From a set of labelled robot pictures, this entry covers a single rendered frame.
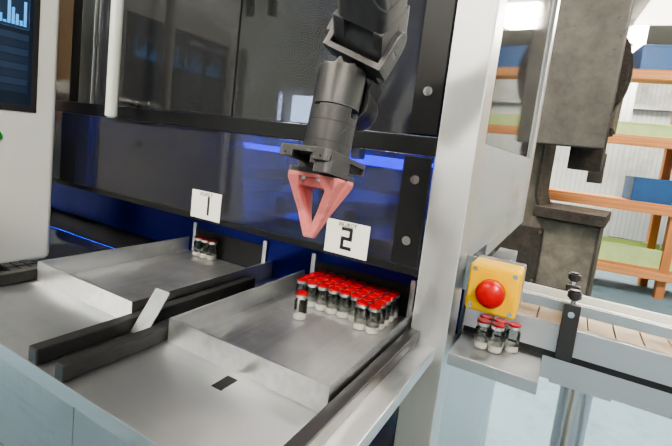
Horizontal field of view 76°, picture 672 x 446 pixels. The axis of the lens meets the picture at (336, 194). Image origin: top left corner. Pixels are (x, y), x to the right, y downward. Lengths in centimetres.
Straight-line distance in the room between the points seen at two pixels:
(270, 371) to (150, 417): 14
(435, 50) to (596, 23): 322
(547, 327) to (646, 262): 479
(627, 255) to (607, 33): 255
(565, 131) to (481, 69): 309
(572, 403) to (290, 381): 52
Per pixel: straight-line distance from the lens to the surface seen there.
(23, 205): 129
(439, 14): 74
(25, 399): 174
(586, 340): 82
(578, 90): 380
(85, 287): 82
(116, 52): 110
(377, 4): 47
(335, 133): 49
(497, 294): 66
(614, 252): 549
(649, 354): 82
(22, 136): 127
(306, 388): 54
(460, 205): 68
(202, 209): 96
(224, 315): 74
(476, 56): 70
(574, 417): 91
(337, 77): 50
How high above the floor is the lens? 118
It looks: 7 degrees down
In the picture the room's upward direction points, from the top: 7 degrees clockwise
